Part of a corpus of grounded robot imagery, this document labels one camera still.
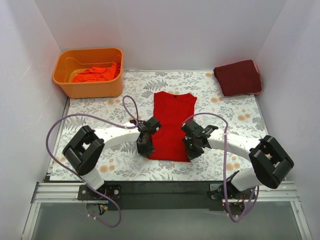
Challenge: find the floral patterned table mat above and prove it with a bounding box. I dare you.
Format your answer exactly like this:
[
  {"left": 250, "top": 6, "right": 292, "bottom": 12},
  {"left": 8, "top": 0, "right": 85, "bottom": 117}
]
[{"left": 49, "top": 71, "right": 267, "bottom": 181}]

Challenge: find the folded pink t shirt underneath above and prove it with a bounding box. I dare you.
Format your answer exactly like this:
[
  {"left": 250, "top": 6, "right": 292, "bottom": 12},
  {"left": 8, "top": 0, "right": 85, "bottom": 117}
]
[{"left": 254, "top": 63, "right": 260, "bottom": 74}]

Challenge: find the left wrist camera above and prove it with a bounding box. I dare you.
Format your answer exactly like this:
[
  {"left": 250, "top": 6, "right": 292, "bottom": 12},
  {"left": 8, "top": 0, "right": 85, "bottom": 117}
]
[{"left": 143, "top": 116, "right": 162, "bottom": 135}]

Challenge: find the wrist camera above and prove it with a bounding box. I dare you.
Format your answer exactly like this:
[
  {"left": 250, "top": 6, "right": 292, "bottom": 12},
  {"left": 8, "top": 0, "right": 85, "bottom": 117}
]
[
  {"left": 181, "top": 120, "right": 204, "bottom": 139},
  {"left": 143, "top": 116, "right": 162, "bottom": 135}
]

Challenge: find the folded dark maroon t shirt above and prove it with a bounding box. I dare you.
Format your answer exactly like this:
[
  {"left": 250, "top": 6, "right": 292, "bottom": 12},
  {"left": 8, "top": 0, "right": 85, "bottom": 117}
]
[{"left": 213, "top": 59, "right": 262, "bottom": 97}]

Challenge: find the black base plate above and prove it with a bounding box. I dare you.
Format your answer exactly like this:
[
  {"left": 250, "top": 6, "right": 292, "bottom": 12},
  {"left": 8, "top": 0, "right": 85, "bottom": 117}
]
[{"left": 77, "top": 180, "right": 257, "bottom": 212}]

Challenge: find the aluminium frame rail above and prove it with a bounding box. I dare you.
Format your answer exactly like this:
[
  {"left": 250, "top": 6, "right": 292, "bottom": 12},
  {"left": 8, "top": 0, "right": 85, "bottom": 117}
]
[{"left": 22, "top": 181, "right": 312, "bottom": 240}]

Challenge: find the orange t shirt in basin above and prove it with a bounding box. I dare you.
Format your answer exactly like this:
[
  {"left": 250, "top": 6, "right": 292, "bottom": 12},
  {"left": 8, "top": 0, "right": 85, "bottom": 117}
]
[{"left": 72, "top": 62, "right": 121, "bottom": 83}]

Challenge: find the orange plastic basin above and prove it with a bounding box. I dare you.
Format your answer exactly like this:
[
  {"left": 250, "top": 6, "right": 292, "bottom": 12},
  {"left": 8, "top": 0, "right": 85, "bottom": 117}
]
[{"left": 52, "top": 47, "right": 124, "bottom": 99}]

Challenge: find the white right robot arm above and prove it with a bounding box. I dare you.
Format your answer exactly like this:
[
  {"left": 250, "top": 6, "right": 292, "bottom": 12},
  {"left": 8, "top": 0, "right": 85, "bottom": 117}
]
[{"left": 181, "top": 120, "right": 294, "bottom": 199}]

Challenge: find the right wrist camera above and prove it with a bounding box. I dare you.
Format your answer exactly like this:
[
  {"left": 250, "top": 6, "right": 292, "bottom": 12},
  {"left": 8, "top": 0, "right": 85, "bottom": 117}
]
[{"left": 181, "top": 120, "right": 204, "bottom": 139}]

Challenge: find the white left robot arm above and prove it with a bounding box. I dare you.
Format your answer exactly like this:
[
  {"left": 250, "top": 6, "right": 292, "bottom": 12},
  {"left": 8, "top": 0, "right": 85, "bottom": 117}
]
[{"left": 62, "top": 117, "right": 162, "bottom": 200}]

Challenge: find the red t shirt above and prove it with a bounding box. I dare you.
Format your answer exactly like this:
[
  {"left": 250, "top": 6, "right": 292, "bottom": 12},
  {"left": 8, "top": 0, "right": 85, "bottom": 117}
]
[{"left": 149, "top": 91, "right": 197, "bottom": 162}]

